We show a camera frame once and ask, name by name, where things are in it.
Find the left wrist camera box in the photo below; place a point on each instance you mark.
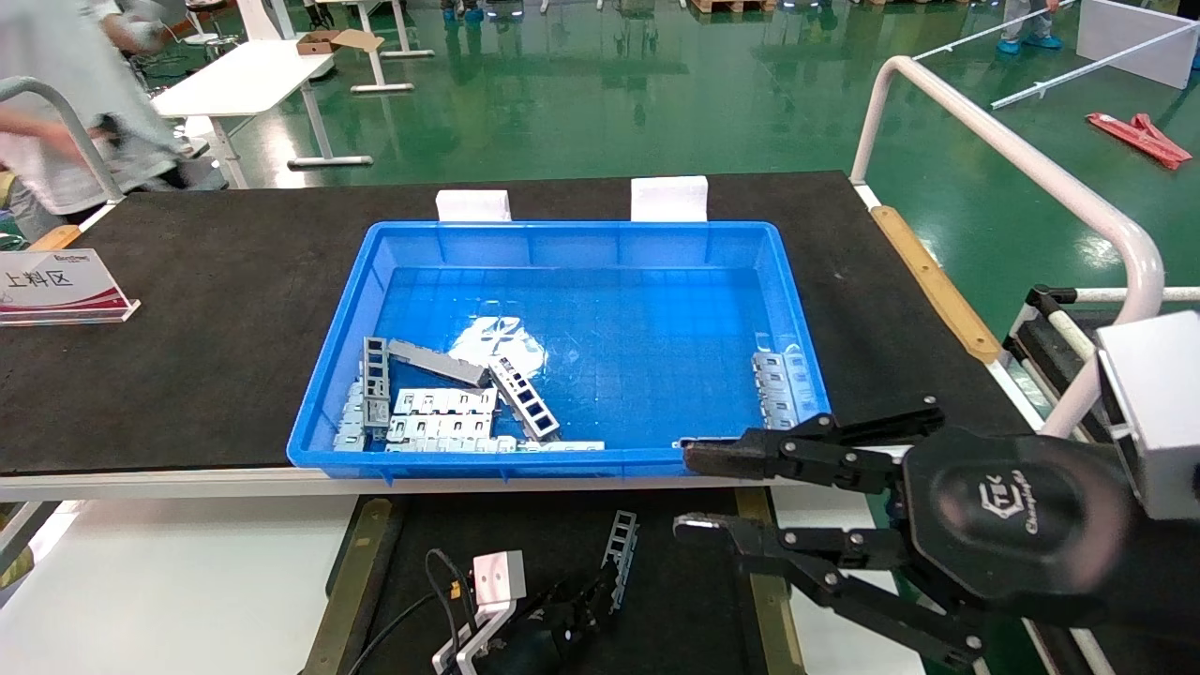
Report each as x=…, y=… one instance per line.
x=497, y=574

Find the perforated flat metal bracket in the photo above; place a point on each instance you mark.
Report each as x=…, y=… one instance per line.
x=778, y=384
x=445, y=401
x=441, y=427
x=352, y=422

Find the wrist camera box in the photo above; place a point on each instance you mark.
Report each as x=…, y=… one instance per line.
x=1158, y=412
x=497, y=574

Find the acrylic sign with red print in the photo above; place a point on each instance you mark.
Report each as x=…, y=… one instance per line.
x=56, y=286

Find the grey metal ladder bracket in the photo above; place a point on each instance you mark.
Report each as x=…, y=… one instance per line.
x=621, y=544
x=377, y=375
x=525, y=398

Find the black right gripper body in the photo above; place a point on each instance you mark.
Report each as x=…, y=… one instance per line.
x=1017, y=525

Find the black container with brass edges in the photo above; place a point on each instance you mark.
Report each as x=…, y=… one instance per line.
x=562, y=534

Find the large blue plastic bin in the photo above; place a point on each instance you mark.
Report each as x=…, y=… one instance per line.
x=581, y=281

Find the grey tubular guard rail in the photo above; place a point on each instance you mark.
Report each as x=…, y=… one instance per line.
x=70, y=117

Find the short wooden edge strip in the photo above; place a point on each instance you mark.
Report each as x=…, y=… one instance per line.
x=56, y=238

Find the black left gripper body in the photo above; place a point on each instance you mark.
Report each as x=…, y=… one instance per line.
x=539, y=652

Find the black roller frame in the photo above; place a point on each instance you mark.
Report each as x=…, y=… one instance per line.
x=1041, y=347

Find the white board panel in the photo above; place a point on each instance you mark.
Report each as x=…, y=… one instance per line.
x=1134, y=37

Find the long thin metal strip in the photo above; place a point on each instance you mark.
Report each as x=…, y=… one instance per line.
x=562, y=445

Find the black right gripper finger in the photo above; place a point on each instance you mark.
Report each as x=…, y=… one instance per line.
x=844, y=562
x=806, y=455

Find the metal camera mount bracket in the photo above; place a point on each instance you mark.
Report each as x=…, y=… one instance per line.
x=478, y=633

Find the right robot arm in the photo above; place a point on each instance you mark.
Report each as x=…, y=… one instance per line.
x=1172, y=581

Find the long white bar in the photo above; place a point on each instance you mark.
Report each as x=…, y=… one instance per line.
x=975, y=36
x=1087, y=67

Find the open cardboard box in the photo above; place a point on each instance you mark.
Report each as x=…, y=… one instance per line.
x=328, y=40

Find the person in grey coat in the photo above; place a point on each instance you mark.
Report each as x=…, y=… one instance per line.
x=66, y=75

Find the person with blue shoe covers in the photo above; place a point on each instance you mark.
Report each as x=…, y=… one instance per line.
x=1027, y=23

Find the white tubular guard rail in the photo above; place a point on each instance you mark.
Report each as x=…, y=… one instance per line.
x=1031, y=169

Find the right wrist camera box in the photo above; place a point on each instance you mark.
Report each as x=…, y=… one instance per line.
x=1158, y=412

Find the white table with metal legs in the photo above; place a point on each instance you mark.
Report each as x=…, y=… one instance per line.
x=384, y=56
x=253, y=80

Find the flat grey metal plate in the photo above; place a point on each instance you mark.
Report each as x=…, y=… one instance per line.
x=436, y=362

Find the white foam block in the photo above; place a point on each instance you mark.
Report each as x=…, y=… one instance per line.
x=473, y=205
x=669, y=199

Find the long wooden edge strip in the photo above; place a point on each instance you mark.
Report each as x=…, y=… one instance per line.
x=933, y=281

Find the wooden pallet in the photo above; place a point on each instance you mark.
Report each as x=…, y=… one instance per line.
x=731, y=6

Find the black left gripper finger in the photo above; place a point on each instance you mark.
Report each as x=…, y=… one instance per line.
x=586, y=595
x=598, y=626

